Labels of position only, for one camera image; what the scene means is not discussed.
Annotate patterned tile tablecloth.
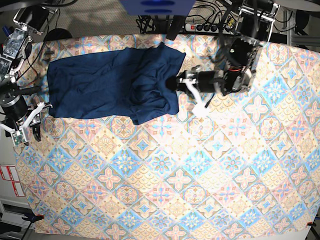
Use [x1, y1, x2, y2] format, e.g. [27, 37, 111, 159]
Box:
[0, 43, 320, 240]

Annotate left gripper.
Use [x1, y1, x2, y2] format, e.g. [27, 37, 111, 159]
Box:
[165, 70, 225, 94]

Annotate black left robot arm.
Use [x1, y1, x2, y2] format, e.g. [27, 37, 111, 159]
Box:
[165, 0, 280, 96]

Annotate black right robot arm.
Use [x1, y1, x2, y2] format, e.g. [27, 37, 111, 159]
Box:
[0, 5, 52, 146]

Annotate white power strip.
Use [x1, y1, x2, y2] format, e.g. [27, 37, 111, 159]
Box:
[184, 23, 236, 35]

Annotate blue long-sleeve T-shirt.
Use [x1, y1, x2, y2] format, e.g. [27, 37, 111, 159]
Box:
[47, 43, 186, 125]

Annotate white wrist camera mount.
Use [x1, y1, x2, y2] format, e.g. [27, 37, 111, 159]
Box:
[0, 101, 53, 147]
[178, 77, 215, 118]

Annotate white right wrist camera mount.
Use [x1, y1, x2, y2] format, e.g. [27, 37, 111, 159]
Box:
[0, 101, 53, 147]

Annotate orange clamp lower right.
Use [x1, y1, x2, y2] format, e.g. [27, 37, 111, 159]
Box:
[307, 222, 317, 227]

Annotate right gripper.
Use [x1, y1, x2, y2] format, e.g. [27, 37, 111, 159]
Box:
[0, 97, 42, 142]

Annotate white labels with red print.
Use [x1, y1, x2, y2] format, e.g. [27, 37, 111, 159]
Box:
[0, 164, 25, 197]

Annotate blue overhead camera box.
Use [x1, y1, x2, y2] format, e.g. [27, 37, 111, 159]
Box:
[120, 0, 195, 16]

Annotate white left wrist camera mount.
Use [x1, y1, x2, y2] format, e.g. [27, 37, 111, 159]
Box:
[178, 77, 215, 118]

